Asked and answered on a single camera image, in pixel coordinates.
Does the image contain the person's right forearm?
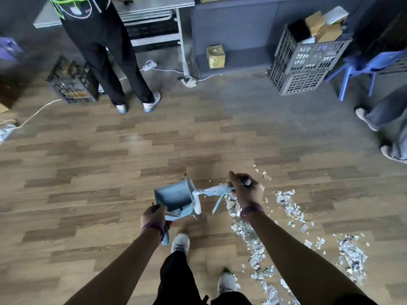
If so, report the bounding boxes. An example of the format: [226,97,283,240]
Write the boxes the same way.
[242,210,369,305]

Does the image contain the purple left wristband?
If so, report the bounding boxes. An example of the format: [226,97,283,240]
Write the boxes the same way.
[141,222,164,235]

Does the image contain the white power cable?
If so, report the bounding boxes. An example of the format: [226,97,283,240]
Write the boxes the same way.
[118,64,275,83]
[0,98,63,128]

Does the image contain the person's white left shoe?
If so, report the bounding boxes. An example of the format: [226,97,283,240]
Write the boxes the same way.
[171,232,191,255]

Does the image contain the person's left forearm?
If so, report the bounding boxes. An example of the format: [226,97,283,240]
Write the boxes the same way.
[64,228,163,305]

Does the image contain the white metal table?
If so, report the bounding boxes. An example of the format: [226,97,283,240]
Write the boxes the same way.
[33,0,196,81]

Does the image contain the blue white broom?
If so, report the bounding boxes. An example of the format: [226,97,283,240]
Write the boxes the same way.
[192,176,255,217]

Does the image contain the blue plastic chair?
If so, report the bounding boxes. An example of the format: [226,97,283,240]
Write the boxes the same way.
[324,49,407,102]

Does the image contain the purple right wristband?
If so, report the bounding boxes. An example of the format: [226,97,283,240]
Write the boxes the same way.
[239,204,265,220]

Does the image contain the person's white right shoe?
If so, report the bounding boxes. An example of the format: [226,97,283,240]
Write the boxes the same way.
[217,271,238,296]

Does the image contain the person's white shoe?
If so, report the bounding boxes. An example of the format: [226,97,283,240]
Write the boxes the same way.
[171,232,191,255]
[217,271,238,296]

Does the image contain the blue dustpan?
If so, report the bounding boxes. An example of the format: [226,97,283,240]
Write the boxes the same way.
[154,175,202,246]

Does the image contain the grey plastic crate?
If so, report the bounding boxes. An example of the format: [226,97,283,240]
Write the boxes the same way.
[273,24,353,76]
[269,58,330,96]

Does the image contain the black plastic crate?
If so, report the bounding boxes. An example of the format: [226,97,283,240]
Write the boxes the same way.
[46,55,100,104]

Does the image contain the person's left hand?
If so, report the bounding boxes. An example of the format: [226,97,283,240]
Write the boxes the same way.
[141,202,168,234]

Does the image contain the white cardboard box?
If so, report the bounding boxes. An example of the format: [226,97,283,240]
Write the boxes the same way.
[322,6,350,26]

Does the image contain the black box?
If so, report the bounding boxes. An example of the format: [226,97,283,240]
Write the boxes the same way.
[287,18,311,43]

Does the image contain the purple plastic chair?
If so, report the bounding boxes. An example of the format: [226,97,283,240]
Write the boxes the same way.
[0,36,25,63]

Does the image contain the person's right hand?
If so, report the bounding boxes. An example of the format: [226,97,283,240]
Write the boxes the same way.
[228,171,265,211]

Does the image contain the purple wristband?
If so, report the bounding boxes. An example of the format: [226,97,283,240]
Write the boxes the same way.
[141,222,164,235]
[239,204,265,220]

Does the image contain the person's black trousers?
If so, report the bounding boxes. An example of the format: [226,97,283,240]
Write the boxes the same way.
[153,250,253,305]

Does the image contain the pile of paper scraps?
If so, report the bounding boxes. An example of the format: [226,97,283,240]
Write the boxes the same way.
[208,164,372,305]

